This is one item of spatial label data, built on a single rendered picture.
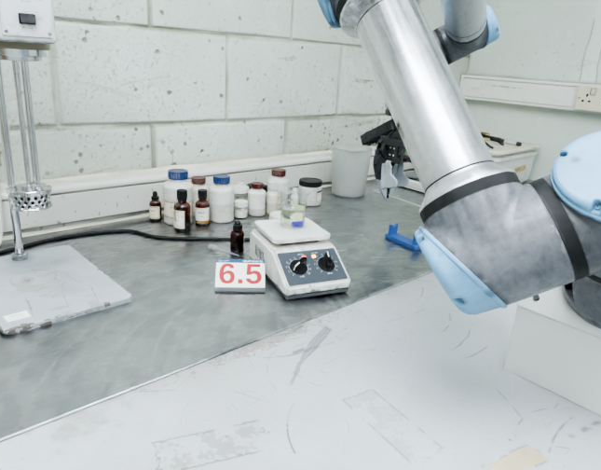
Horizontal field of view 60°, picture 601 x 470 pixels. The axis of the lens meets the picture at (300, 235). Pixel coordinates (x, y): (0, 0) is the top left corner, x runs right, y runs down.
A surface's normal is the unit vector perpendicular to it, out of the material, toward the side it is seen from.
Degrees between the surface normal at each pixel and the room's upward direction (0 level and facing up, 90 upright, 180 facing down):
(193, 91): 90
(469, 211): 69
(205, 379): 0
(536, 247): 79
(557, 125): 91
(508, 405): 0
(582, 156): 39
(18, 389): 0
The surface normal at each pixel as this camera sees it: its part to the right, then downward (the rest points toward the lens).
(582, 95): -0.73, 0.18
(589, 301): -0.82, 0.50
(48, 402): 0.06, -0.94
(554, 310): -0.47, -0.55
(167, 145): 0.67, 0.28
